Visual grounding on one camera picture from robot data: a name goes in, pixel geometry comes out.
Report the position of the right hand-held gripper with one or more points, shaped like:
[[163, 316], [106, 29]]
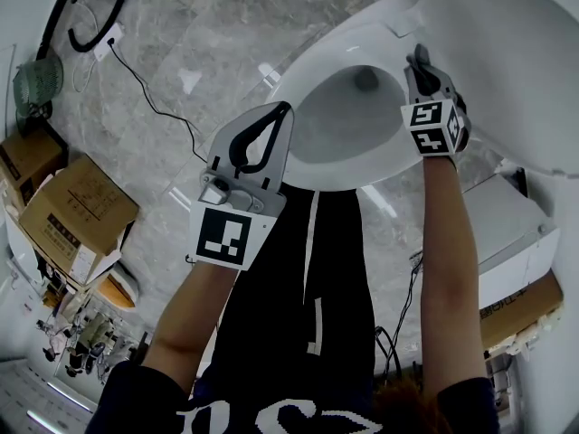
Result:
[[429, 129]]

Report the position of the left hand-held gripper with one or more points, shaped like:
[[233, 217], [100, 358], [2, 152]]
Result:
[[224, 238]]

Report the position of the white toilet seat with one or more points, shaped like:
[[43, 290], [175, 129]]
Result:
[[335, 39]]

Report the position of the person's right forearm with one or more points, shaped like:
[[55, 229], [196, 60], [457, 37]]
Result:
[[448, 260]]

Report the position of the person's left forearm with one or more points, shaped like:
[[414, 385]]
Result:
[[190, 314]]

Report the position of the white toilet lid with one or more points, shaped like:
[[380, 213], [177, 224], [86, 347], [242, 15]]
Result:
[[506, 52]]

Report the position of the white toilet bowl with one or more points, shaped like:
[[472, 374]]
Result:
[[344, 120]]

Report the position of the black trousers with white stripe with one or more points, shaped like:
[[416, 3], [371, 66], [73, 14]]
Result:
[[271, 287]]

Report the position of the white power socket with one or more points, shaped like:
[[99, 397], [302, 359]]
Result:
[[108, 43]]

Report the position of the white appliance box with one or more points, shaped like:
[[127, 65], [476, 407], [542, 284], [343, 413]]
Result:
[[511, 233]]

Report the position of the large cardboard box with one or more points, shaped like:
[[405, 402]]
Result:
[[77, 210]]

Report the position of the green mesh fan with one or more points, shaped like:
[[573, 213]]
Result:
[[38, 82]]

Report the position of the small cardboard box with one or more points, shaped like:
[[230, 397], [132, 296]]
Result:
[[27, 161]]

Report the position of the black pipe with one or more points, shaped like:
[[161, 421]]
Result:
[[52, 14]]

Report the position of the cardboard box with black print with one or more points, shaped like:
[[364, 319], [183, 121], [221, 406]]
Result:
[[520, 310]]

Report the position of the dark shirt with white print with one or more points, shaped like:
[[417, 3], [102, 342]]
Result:
[[145, 400]]

